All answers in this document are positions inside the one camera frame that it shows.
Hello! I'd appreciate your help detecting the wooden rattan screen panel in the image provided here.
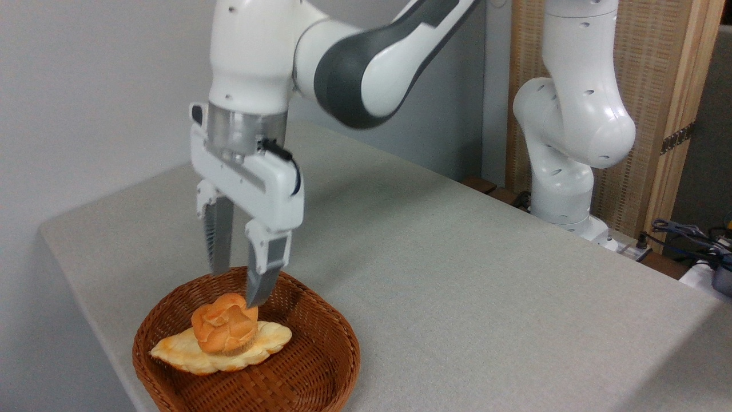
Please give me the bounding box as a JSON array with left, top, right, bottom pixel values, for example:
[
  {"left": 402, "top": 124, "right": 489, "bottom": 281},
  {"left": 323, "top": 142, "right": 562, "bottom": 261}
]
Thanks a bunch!
[{"left": 506, "top": 0, "right": 727, "bottom": 253}]

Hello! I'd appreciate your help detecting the long braided pale bread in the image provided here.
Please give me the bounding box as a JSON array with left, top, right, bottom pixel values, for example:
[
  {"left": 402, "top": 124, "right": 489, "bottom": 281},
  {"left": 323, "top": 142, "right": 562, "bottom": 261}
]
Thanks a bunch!
[{"left": 149, "top": 320, "right": 293, "bottom": 376}]

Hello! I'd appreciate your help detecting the brown wicker basket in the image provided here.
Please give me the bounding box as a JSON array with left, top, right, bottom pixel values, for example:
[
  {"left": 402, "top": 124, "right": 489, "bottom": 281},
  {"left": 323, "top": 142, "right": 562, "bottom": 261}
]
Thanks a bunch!
[{"left": 132, "top": 266, "right": 361, "bottom": 412}]

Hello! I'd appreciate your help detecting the small round orange bread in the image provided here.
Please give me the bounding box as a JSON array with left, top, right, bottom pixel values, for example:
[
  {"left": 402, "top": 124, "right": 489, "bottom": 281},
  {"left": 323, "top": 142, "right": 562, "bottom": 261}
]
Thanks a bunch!
[{"left": 191, "top": 292, "right": 259, "bottom": 356}]

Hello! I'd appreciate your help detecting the grey tablecloth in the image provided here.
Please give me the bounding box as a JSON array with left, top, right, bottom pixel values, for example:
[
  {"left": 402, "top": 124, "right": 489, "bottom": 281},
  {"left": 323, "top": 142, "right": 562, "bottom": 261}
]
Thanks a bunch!
[{"left": 39, "top": 120, "right": 732, "bottom": 412}]

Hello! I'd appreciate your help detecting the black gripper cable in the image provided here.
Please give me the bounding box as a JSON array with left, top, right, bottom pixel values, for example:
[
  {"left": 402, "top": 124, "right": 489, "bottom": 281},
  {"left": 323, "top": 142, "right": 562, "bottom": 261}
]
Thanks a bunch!
[{"left": 261, "top": 138, "right": 302, "bottom": 197}]

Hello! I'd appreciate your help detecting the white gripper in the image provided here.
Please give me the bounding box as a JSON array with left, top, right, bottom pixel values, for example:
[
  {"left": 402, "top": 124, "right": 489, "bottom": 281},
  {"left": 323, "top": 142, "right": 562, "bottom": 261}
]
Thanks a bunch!
[{"left": 189, "top": 102, "right": 305, "bottom": 309}]

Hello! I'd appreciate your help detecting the black metal hinge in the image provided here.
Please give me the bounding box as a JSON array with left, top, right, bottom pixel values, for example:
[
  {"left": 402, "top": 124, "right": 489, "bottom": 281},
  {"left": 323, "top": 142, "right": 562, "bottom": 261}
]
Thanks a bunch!
[{"left": 660, "top": 121, "right": 696, "bottom": 156}]

